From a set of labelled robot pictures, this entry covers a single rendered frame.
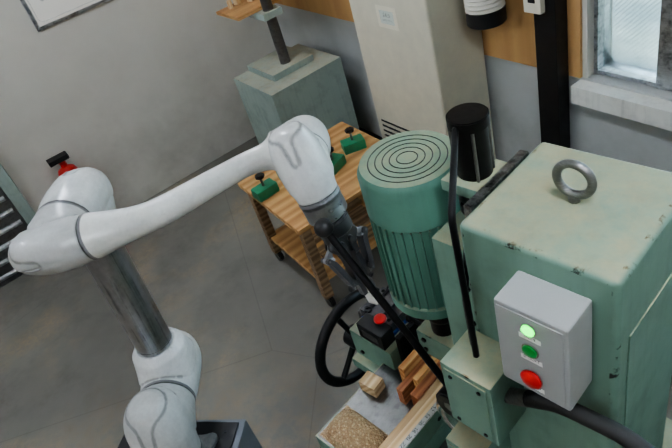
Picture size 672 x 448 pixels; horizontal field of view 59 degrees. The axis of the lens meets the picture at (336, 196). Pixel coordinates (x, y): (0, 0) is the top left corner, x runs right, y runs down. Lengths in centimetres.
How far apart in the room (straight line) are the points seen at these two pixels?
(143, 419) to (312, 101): 220
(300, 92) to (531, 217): 263
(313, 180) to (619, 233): 59
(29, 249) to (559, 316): 102
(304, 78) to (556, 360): 273
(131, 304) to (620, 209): 120
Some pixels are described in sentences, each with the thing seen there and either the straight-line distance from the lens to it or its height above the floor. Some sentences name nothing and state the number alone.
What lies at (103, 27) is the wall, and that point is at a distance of 388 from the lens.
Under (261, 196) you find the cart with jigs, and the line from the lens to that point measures 275.
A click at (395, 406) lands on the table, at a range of 141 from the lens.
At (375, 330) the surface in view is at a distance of 140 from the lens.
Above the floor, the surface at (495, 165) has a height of 152.
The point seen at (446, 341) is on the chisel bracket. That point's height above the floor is 107.
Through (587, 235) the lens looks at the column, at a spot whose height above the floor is 152.
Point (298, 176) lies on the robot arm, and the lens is 116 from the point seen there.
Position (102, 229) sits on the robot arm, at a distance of 130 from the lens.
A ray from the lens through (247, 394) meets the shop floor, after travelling 274.
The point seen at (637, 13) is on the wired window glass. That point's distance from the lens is 236.
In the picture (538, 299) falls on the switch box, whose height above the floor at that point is 148.
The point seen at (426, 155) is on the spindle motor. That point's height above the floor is 150.
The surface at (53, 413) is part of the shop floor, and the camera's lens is 321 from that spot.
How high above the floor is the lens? 206
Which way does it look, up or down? 35 degrees down
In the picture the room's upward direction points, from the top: 18 degrees counter-clockwise
